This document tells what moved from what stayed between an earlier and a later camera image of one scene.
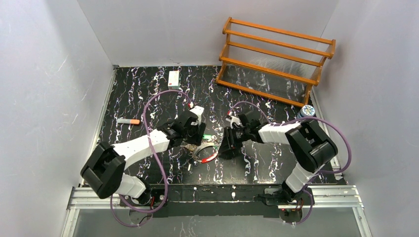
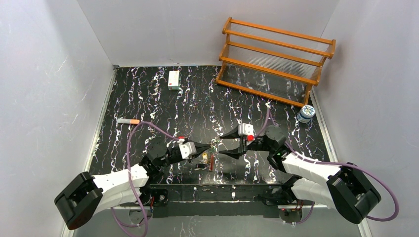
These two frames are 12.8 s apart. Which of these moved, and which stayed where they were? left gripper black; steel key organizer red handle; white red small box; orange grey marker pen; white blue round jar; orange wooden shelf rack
Moved: left gripper black; steel key organizer red handle
Stayed: white blue round jar; white red small box; orange grey marker pen; orange wooden shelf rack
